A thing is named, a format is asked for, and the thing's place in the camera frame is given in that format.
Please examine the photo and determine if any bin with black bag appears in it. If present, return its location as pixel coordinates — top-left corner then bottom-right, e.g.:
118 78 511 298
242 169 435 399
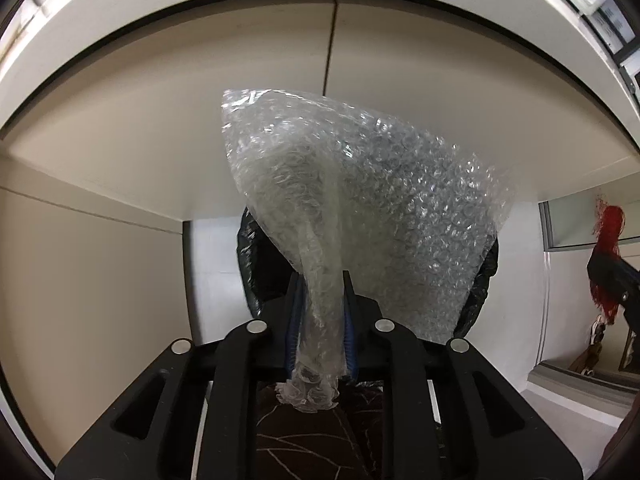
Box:
235 207 501 341

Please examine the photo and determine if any red mesh net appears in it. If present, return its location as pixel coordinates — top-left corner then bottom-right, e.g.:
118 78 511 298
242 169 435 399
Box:
590 199 628 326

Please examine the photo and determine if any clear bubble wrap sheet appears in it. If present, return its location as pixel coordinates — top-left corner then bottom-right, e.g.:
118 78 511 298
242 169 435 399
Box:
221 87 516 413

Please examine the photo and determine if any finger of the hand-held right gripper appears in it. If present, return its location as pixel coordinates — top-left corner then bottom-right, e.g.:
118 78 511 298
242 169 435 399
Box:
586 247 640 306

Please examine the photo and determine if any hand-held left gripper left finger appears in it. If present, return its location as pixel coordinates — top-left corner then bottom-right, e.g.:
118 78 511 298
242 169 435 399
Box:
55 272 306 480

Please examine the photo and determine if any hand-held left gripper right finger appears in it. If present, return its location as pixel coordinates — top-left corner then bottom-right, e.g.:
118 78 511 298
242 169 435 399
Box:
341 270 583 480

